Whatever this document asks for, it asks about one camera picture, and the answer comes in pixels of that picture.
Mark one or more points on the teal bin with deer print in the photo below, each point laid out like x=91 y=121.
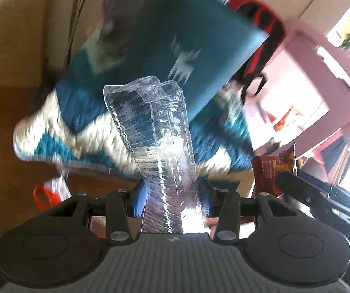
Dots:
x=199 y=36

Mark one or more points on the teal white zigzag quilt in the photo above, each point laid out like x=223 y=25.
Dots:
x=71 y=122

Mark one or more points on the red black backpack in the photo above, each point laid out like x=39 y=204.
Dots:
x=263 y=15

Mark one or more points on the white bookshelf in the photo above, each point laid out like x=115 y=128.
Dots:
x=330 y=0

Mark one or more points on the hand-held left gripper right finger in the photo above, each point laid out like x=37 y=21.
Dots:
x=207 y=201

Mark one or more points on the clear crushed plastic bottle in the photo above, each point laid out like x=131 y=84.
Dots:
x=159 y=146

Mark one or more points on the purple grey backpack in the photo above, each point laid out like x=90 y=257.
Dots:
x=114 y=9

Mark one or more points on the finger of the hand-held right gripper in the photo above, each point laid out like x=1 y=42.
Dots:
x=297 y=187
x=315 y=180

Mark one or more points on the brown snack wrapper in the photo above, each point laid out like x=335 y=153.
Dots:
x=269 y=168

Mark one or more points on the folded metal cane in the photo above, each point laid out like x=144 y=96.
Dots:
x=75 y=21

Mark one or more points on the pink desk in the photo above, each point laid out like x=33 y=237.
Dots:
x=312 y=45

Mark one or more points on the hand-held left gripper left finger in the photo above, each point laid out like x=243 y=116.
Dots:
x=138 y=201

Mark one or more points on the green packet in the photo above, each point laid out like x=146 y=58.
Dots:
x=101 y=52

